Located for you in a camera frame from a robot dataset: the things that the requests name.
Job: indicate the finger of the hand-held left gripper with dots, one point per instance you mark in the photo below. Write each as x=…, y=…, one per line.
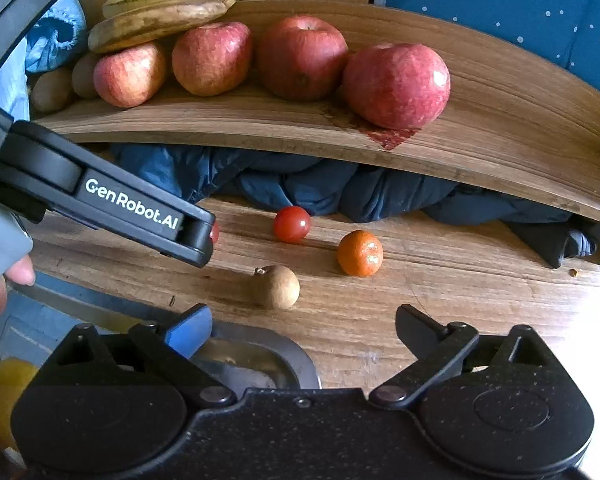
x=140, y=210

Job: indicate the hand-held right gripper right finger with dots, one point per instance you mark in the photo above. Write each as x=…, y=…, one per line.
x=420, y=332

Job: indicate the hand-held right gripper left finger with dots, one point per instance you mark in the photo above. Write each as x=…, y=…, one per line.
x=187, y=332

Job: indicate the metal tray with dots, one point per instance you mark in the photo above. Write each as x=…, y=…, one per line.
x=260, y=355

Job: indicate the red cherry tomato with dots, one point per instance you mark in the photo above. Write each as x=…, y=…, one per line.
x=214, y=233
x=292, y=224

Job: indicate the yellow lemon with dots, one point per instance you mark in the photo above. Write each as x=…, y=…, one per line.
x=7, y=390

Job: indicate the brown potato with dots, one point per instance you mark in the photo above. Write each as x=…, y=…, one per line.
x=52, y=91

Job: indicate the brown kiwi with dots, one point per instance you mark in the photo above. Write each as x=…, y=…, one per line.
x=84, y=76

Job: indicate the small mandarin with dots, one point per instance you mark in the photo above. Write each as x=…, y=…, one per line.
x=360, y=253

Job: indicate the brown longan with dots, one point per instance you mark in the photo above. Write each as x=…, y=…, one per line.
x=276, y=287

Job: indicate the light blue cloth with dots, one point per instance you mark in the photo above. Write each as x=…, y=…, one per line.
x=55, y=45

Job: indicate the red apple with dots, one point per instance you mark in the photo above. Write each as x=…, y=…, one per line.
x=130, y=75
x=212, y=59
x=397, y=85
x=302, y=57

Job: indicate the dark blue jacket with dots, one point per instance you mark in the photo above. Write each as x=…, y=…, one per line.
x=305, y=180

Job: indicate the brown-spotted banana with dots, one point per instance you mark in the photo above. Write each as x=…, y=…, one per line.
x=150, y=22

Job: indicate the curved wooden shelf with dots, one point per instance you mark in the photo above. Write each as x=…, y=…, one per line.
x=505, y=110

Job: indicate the blue white-dotted cloth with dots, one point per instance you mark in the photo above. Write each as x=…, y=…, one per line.
x=505, y=0

